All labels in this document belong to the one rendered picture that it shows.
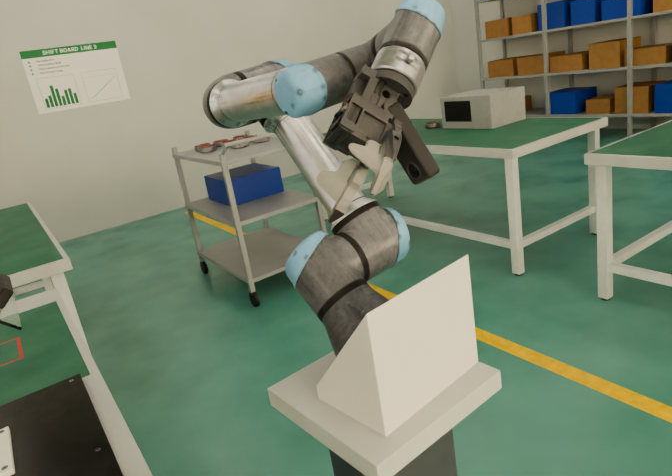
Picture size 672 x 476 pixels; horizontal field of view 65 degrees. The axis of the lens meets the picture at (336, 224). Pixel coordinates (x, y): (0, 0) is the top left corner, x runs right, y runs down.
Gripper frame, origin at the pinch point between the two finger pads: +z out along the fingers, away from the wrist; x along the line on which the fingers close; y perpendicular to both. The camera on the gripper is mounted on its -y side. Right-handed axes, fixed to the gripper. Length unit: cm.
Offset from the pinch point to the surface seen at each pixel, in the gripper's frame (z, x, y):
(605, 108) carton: -409, -351, -319
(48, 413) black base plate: 43, -62, 25
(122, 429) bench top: 39, -52, 11
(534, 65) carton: -464, -409, -251
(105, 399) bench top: 37, -64, 17
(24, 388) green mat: 42, -81, 34
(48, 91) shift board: -166, -492, 206
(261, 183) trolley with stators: -103, -273, -7
